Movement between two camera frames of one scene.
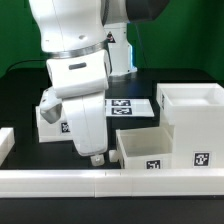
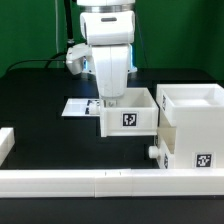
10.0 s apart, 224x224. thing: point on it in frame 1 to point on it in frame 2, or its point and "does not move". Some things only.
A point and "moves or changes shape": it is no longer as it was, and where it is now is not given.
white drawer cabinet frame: (194, 114) does not move
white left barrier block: (7, 141) does not move
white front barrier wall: (111, 183) does not move
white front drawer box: (146, 147) moves or changes shape
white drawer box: (56, 131) to (136, 114)
